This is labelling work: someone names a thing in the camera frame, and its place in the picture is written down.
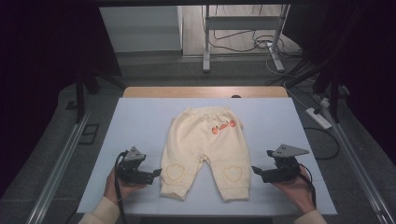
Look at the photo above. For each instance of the person's right hand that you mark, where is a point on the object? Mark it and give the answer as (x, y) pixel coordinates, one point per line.
(299, 193)

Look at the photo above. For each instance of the pale blue table mat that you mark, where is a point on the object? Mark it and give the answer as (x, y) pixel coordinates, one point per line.
(140, 124)

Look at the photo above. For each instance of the white power strip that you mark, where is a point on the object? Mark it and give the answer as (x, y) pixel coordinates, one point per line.
(319, 118)

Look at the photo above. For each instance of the person's left hand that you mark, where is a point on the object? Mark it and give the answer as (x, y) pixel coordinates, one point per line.
(113, 188)

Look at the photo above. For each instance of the white metal stand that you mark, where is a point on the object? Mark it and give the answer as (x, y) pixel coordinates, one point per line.
(243, 22)

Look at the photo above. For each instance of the dark curtain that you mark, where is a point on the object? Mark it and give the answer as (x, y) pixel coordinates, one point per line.
(367, 62)
(46, 62)

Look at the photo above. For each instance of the cream baby pants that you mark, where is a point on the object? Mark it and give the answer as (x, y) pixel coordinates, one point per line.
(202, 143)

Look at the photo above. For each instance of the white plug adapter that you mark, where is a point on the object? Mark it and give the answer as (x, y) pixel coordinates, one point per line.
(325, 102)

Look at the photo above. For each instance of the aluminium floor rail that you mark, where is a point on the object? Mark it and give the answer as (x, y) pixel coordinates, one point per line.
(358, 165)
(56, 177)

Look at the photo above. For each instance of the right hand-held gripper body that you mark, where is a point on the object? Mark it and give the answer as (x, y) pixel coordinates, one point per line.
(285, 169)

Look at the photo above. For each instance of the black tripod stand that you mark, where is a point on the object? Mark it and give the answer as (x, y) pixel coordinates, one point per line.
(334, 99)
(80, 102)

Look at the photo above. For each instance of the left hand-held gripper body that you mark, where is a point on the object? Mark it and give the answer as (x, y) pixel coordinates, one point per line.
(134, 172)

